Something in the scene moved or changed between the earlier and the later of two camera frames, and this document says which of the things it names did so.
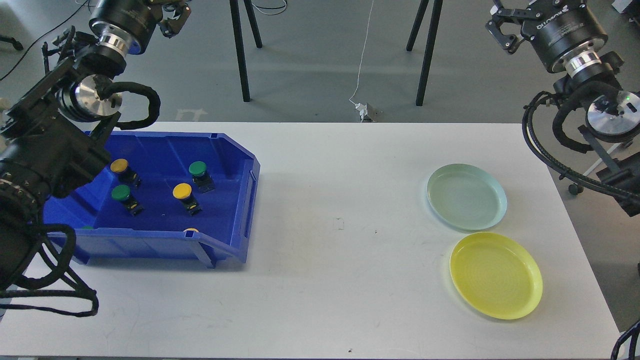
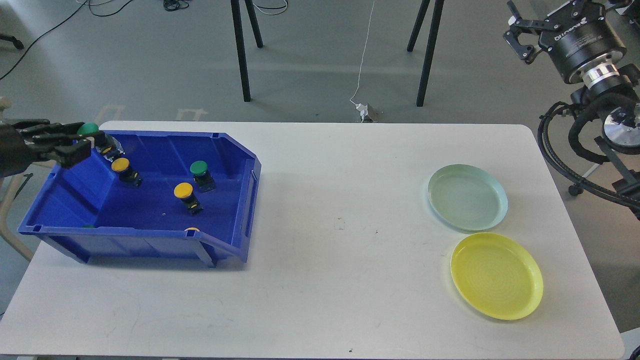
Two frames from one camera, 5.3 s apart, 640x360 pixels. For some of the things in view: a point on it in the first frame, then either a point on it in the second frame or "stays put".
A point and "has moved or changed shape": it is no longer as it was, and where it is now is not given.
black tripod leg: (242, 57) stays put
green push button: (122, 192) has moved or changed shape
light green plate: (467, 197) stays put
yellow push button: (126, 175) stays put
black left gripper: (126, 26) -> (16, 154)
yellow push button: (182, 191) stays put
